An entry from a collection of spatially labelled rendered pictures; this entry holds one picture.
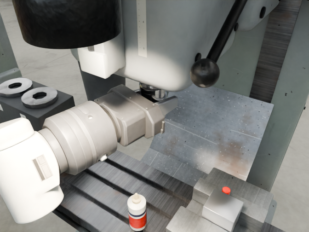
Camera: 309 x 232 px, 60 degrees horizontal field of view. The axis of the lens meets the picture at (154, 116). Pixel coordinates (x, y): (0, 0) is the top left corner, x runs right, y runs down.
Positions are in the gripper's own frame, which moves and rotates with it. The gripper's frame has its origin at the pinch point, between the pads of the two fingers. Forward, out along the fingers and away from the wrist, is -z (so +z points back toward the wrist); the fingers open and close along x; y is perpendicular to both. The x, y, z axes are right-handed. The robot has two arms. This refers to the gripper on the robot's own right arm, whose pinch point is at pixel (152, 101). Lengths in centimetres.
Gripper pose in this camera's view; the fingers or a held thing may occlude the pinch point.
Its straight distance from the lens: 47.0
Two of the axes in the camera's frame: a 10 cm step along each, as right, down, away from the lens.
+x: -6.8, -4.4, 5.9
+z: -7.3, 4.0, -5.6
